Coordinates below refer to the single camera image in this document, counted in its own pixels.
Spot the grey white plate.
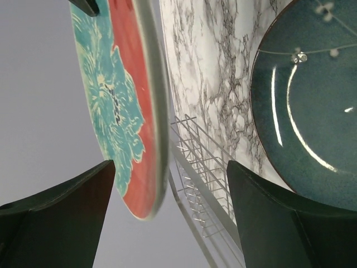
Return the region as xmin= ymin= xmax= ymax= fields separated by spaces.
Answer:
xmin=70 ymin=1 xmax=170 ymax=221

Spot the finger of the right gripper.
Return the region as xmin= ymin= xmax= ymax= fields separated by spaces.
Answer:
xmin=69 ymin=0 xmax=100 ymax=17

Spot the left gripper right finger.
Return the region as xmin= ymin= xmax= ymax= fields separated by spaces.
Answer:
xmin=226 ymin=160 xmax=356 ymax=267

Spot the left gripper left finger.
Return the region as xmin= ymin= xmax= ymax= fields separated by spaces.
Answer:
xmin=1 ymin=160 xmax=115 ymax=267

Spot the wire dish rack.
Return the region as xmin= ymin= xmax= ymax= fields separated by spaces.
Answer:
xmin=169 ymin=115 xmax=245 ymax=267

